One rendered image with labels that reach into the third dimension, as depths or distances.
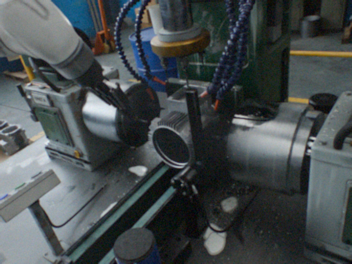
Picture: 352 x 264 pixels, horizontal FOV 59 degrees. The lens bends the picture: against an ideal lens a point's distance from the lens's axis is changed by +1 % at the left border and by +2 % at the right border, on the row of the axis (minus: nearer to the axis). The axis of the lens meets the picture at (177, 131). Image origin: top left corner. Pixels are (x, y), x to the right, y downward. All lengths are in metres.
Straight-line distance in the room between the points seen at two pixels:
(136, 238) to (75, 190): 0.87
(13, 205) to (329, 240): 0.80
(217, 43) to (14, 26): 0.68
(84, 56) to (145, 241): 0.44
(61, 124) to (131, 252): 0.94
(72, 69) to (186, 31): 0.35
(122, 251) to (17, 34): 0.45
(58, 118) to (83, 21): 6.61
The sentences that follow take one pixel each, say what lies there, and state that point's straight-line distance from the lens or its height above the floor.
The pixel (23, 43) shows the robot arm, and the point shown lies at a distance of 0.71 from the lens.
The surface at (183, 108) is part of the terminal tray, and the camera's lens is 0.99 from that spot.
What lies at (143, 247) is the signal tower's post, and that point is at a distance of 0.46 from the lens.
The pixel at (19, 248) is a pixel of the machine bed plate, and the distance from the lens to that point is 1.21.
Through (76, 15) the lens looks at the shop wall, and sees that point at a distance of 7.76.
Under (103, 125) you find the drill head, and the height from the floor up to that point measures 1.06.
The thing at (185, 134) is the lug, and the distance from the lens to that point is 0.93.
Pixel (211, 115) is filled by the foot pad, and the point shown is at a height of 1.07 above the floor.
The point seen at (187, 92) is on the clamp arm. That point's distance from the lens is 0.79.
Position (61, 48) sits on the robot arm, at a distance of 0.70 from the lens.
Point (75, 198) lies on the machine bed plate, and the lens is 1.28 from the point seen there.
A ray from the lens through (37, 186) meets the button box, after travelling 0.95.
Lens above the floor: 1.57
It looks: 31 degrees down
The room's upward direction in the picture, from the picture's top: 10 degrees counter-clockwise
